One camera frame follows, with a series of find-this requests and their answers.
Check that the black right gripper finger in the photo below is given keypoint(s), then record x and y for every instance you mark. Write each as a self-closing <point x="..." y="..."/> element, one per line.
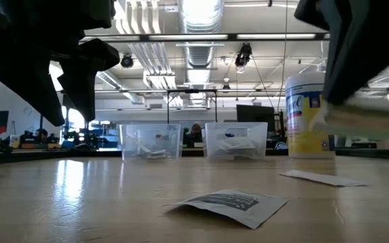
<point x="344" y="60"/>
<point x="312" y="13"/>

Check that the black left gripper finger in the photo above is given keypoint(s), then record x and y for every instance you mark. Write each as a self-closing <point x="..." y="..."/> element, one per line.
<point x="25" y="77"/>
<point x="86" y="77"/>

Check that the white square wipe packet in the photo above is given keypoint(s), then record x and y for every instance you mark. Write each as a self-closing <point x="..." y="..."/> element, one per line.
<point x="235" y="206"/>
<point x="226" y="156"/>
<point x="240" y="144"/>

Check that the black background robot arms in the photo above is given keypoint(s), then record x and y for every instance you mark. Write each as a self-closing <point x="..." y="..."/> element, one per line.
<point x="79" y="138"/>

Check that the clear plastic bin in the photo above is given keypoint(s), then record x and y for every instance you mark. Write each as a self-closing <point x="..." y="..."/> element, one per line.
<point x="236" y="130"/>
<point x="150" y="131"/>

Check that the yellow disinfectant wipes canister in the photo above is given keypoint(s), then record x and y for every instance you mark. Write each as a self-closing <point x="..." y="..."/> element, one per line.
<point x="299" y="135"/>

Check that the black monitor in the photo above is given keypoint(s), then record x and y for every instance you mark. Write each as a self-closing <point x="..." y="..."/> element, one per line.
<point x="255" y="116"/>

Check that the white bandage wrapper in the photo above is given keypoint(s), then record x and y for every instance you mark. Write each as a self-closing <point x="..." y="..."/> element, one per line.
<point x="323" y="178"/>

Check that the person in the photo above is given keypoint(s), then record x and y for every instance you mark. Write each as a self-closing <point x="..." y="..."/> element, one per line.
<point x="194" y="133"/>

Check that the black ceiling-hung camera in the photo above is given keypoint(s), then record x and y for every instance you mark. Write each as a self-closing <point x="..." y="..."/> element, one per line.
<point x="127" y="60"/>
<point x="243" y="54"/>

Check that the black background workstation frame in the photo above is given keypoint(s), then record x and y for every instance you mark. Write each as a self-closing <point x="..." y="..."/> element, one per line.
<point x="41" y="121"/>

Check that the silver ceiling duct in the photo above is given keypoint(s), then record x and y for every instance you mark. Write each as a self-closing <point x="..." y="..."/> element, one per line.
<point x="199" y="20"/>

